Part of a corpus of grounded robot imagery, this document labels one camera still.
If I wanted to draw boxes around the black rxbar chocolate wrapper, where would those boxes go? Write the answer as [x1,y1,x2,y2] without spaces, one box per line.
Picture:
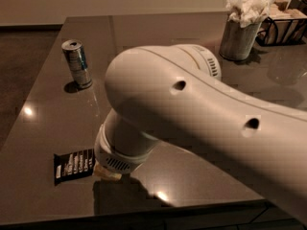
[54,149,95,185]

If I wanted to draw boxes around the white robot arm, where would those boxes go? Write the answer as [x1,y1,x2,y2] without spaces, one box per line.
[94,44,307,223]

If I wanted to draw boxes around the silver blue energy drink can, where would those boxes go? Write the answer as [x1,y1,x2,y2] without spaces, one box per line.
[61,39,92,89]

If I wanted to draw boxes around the metal bucket napkin holder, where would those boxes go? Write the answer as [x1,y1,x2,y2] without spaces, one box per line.
[219,19,261,61]

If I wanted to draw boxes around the white paper napkins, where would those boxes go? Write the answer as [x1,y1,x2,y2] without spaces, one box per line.
[225,0,275,28]

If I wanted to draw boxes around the black wire basket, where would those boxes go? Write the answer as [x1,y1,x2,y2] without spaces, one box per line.
[256,17,307,46]

